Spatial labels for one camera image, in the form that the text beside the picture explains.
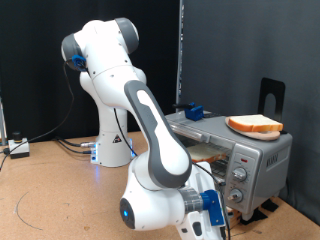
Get wire oven rack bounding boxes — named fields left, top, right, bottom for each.
left=209, top=159, right=232, bottom=179

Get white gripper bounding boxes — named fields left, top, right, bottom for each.
left=174, top=161, right=228, bottom=240

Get silver timer knob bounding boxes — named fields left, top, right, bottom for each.
left=227, top=188, right=244, bottom=204

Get emergency stop button box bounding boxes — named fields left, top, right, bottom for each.
left=8, top=131, right=31, bottom=160

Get silver temperature knob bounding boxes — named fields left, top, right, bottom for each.
left=232, top=167, right=248, bottom=183

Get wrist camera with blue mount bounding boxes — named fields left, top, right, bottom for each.
left=199, top=189, right=227, bottom=228

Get grey toaster oven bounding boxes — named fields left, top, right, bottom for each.
left=165, top=111, right=294, bottom=222

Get white bread slice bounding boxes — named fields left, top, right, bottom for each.
left=227, top=114, right=284, bottom=133
left=186, top=143, right=228, bottom=164

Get long hanging black cable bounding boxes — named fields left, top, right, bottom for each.
left=0, top=61, right=76, bottom=172

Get toast slice on oven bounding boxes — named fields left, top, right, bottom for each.
left=224, top=116, right=282, bottom=142

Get robot base cables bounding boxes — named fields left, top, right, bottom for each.
left=53, top=135, right=98, bottom=155

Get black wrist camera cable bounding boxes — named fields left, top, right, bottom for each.
left=113, top=107, right=232, bottom=240

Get vertical metal pole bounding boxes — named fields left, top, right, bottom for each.
left=175, top=0, right=185, bottom=108

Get black metal bookend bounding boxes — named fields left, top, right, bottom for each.
left=258, top=77, right=288, bottom=135

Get metal frame post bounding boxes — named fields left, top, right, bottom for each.
left=0, top=96, right=8, bottom=147

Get black foam pad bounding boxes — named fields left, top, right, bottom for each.
left=261, top=198, right=280, bottom=213
left=239, top=208, right=268, bottom=226

